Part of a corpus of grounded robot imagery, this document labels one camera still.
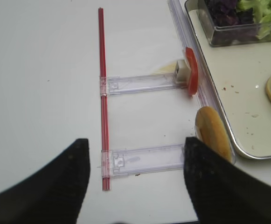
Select purple cabbage leaves in box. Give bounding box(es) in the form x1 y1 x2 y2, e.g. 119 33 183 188
205 0 257 46

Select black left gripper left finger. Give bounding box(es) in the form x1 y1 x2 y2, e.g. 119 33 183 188
0 139 90 224

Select upper left clear slider rail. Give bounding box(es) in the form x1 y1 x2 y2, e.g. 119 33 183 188
100 72 187 96

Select green lettuce leaves in box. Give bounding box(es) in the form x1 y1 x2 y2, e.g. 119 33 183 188
236 0 271 41

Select left red strip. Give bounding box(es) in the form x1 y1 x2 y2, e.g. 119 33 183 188
98 7 111 191

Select metal baking tray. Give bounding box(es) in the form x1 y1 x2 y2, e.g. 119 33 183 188
184 0 271 159

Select clear plastic salad box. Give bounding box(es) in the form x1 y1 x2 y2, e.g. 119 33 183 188
197 0 271 47

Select lower left clear slider rail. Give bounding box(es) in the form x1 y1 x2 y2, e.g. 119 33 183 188
101 144 184 178

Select pale bun half upright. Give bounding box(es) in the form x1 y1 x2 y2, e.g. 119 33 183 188
195 106 233 163

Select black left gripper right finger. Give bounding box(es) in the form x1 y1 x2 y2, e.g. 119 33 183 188
183 137 271 224

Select tomato slices upright stack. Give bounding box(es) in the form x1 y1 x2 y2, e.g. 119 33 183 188
185 47 199 96

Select clear slider rail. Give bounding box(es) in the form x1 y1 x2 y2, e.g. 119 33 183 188
101 144 184 178
100 72 187 96

